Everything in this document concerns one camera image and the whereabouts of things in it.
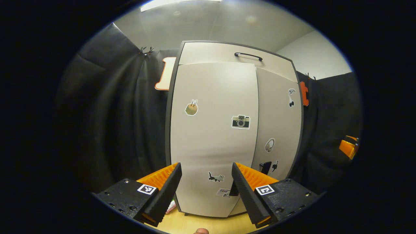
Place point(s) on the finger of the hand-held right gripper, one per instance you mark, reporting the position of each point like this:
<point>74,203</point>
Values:
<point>353,138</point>
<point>347,148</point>

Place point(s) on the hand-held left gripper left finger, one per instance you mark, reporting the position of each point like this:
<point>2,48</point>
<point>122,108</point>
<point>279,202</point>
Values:
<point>165,195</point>

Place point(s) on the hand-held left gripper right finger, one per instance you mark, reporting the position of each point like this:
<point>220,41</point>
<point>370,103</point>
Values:
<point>247,195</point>

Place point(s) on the white cabinet door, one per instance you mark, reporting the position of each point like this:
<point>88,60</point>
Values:
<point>276,120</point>
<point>214,146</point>

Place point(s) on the white shoe cabinet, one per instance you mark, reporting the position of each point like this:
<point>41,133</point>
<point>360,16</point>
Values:
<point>208,52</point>

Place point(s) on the white cabinet drawer front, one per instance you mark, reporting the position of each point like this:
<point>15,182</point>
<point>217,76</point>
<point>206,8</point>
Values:
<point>201,53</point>

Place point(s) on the white pink packet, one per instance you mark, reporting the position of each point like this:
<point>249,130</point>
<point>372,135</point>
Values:
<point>171,208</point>

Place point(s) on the black backdrop cloth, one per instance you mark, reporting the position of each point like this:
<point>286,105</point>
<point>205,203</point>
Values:
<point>113,113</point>

